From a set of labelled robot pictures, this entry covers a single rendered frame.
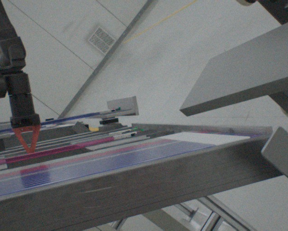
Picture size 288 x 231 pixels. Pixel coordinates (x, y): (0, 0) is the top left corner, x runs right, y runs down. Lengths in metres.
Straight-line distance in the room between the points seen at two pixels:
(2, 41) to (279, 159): 0.74
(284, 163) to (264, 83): 0.51
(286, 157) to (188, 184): 0.14
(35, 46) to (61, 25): 0.67
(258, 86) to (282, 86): 0.07
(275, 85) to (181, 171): 0.56
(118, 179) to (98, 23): 8.57
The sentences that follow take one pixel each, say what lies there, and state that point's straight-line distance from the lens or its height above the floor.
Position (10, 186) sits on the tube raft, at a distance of 0.60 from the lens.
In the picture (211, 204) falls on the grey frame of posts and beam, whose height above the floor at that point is 0.35.
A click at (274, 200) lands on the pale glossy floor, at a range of 1.80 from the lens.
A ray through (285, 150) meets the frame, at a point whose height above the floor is 0.73.
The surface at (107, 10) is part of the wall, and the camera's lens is 9.18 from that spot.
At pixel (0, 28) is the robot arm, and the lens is 1.11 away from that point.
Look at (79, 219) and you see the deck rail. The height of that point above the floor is 0.90.
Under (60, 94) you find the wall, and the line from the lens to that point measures 8.71.
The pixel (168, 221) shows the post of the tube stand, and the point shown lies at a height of 0.33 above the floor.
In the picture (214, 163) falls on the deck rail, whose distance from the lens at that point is 0.59.
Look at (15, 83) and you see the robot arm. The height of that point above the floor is 1.07.
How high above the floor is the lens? 1.05
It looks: 15 degrees down
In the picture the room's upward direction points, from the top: 51 degrees counter-clockwise
